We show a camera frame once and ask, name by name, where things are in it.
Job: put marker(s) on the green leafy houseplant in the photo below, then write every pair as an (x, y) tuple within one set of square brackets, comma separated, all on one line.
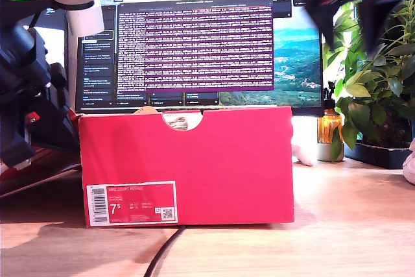
[(382, 95)]

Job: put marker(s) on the red Nike shoebox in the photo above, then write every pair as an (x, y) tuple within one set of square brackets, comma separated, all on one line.
[(194, 166)]

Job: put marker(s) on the wide black computer monitor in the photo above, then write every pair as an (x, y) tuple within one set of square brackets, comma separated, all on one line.
[(194, 46)]

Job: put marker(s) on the small pale plant pot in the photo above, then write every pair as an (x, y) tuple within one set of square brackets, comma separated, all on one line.
[(324, 152)]

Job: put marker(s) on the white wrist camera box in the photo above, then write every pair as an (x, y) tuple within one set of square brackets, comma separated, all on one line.
[(86, 20)]

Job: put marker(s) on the tan packing paper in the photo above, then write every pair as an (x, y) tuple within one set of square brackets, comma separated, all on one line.
[(146, 110)]

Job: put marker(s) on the amber pump bottle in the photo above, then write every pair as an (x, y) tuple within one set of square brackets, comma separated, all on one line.
[(325, 121)]

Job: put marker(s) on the red Nike shoebox lid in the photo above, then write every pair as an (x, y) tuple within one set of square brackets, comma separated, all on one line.
[(39, 173)]

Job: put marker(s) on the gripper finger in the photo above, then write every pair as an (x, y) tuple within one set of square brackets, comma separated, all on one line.
[(52, 127)]

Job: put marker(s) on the white leather sneaker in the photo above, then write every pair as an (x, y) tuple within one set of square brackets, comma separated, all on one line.
[(176, 123), (410, 163)]

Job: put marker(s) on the dark planter tray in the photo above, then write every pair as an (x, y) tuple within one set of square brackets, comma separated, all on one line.
[(379, 157)]

